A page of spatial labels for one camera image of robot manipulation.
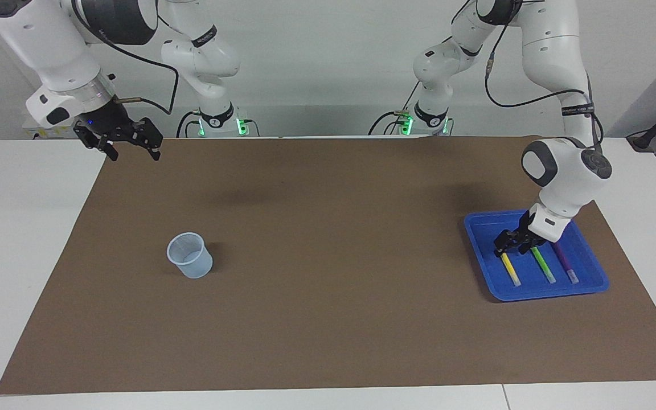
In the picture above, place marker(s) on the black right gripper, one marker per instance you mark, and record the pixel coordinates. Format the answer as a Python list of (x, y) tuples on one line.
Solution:
[(105, 122)]

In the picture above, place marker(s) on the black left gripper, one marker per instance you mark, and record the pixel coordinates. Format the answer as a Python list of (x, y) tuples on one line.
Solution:
[(527, 230)]

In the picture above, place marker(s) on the yellow pen white caps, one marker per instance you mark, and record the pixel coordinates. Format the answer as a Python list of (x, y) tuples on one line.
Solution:
[(511, 270)]

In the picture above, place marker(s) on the green pen white caps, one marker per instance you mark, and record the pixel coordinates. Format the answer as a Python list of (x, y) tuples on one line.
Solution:
[(544, 265)]

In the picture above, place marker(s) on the purple pen white caps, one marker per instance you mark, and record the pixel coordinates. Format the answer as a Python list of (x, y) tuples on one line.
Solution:
[(566, 263)]

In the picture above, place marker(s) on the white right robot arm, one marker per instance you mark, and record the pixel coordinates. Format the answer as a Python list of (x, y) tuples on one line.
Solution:
[(66, 57)]

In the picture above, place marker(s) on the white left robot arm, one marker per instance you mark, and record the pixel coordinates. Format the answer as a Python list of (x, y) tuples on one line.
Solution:
[(561, 171)]

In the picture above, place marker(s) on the blue plastic tray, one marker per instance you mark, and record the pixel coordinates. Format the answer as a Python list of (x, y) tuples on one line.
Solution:
[(487, 256)]

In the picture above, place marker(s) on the clear plastic cup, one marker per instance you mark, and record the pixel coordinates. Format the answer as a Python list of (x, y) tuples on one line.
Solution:
[(191, 259)]

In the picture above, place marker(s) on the brown table mat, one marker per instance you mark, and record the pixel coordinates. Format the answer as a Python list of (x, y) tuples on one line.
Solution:
[(333, 285)]

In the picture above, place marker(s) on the white wall socket boxes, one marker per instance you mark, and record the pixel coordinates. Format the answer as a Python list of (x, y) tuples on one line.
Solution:
[(49, 132)]

